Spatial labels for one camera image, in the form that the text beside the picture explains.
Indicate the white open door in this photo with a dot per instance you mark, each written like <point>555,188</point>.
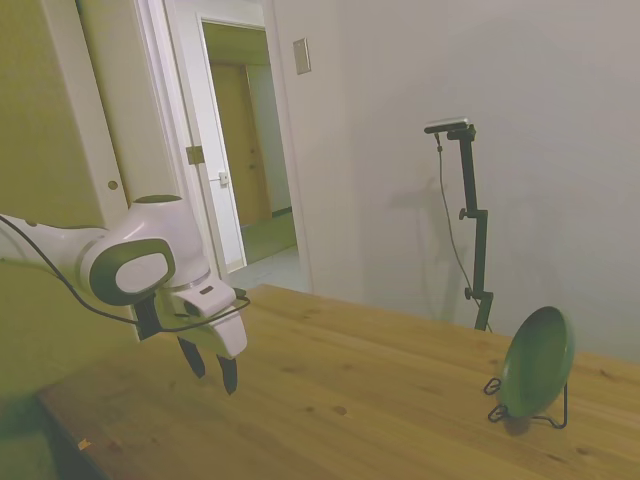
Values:
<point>200,125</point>

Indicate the brass door hinge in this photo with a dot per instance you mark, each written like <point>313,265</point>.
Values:
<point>195,155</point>

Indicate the white door latch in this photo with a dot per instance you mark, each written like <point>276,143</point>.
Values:
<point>223,178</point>

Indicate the green round plate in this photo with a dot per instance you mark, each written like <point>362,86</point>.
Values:
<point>537,362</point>

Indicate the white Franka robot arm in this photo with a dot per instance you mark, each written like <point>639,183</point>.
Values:
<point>145,225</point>

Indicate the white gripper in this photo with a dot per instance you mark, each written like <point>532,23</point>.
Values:
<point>220,320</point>

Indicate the wooden hallway door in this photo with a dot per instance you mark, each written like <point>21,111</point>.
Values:
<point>240,150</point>

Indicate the grey exterior camera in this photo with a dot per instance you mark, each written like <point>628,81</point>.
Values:
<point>446,125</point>

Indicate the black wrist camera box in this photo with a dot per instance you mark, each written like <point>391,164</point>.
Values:
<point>148,320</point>

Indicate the grey wall switch plate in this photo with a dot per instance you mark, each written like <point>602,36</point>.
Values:
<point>301,56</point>

